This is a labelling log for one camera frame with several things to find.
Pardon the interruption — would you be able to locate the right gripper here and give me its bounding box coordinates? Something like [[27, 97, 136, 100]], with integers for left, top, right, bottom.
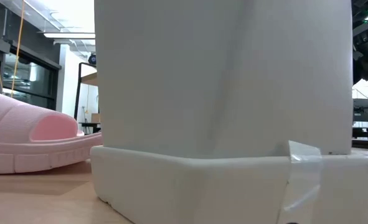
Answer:
[[352, 26, 368, 105]]

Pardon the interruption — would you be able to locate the pink foam slide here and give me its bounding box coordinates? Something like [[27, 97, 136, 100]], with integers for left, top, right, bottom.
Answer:
[[0, 88, 103, 175]]

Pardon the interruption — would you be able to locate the grey background machine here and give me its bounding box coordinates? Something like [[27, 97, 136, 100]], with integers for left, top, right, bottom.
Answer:
[[352, 98, 368, 141]]

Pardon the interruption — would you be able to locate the clear tape strip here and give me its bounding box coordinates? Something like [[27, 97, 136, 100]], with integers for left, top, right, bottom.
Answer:
[[276, 139, 324, 224]]

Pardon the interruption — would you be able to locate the white foam box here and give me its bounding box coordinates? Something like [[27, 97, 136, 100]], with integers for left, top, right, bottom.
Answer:
[[89, 0, 368, 224]]

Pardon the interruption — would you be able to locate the black background table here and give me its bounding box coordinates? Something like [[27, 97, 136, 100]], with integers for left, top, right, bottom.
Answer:
[[78, 121, 102, 135]]

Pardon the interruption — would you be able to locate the white ceiling light strip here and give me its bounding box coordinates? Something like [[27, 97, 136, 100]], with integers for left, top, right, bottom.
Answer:
[[42, 32, 96, 40]]

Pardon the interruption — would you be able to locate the wooden shelf black frame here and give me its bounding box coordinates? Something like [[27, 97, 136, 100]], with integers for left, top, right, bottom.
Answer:
[[73, 61, 99, 121]]

